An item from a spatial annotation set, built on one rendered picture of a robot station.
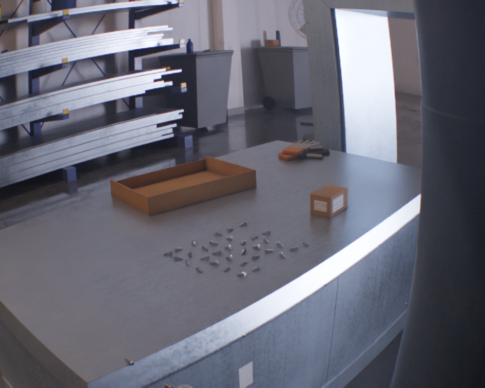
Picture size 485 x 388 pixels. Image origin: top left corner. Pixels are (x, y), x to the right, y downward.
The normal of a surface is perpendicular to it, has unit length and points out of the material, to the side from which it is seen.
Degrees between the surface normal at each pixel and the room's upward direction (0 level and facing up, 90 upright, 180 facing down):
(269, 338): 90
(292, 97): 94
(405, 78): 90
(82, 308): 0
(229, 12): 90
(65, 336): 0
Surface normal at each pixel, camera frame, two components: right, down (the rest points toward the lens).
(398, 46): -0.72, 0.25
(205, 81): 0.70, 0.29
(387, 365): -0.05, -0.95
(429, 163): -0.99, 0.07
